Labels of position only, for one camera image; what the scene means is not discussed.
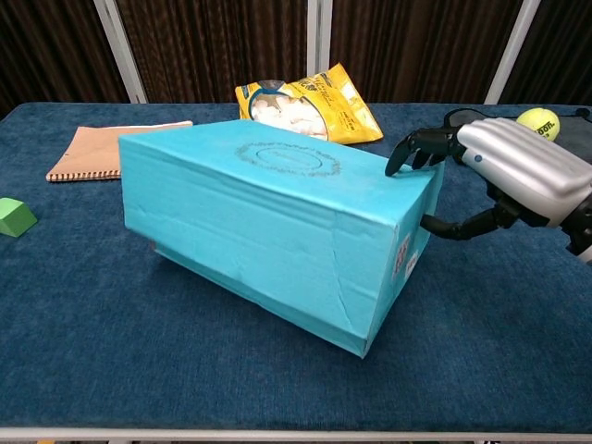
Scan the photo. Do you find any yellow snack bag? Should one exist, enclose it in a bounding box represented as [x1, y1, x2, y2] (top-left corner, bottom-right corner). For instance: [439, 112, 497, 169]
[234, 62, 385, 145]

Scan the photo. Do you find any white partition frame post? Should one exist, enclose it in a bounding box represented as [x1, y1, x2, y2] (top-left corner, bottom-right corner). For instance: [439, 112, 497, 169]
[484, 0, 542, 105]
[92, 0, 149, 104]
[306, 0, 333, 75]

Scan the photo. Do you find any brown spiral notebook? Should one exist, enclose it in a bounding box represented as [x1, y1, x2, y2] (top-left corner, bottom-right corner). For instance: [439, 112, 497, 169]
[44, 120, 194, 183]

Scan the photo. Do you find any light blue shoe box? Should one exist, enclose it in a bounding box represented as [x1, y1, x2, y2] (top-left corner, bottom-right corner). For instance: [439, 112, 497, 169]
[117, 118, 446, 360]

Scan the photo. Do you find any dark blue table mat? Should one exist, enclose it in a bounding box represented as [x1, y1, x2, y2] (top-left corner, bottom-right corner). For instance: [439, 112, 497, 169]
[0, 101, 592, 434]

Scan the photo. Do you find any dark brown ribbed partition panel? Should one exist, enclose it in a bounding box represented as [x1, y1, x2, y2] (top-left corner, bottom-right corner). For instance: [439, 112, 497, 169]
[330, 0, 526, 104]
[501, 0, 592, 105]
[115, 0, 320, 104]
[0, 0, 130, 119]

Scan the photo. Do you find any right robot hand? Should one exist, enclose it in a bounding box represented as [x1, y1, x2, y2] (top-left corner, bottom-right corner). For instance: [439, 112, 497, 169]
[384, 117, 592, 241]

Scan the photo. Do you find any green block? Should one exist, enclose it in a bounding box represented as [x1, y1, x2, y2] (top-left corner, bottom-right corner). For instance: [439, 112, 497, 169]
[0, 197, 39, 239]

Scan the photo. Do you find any yellow-green tennis ball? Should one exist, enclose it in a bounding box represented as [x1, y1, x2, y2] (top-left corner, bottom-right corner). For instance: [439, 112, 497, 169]
[515, 106, 561, 142]

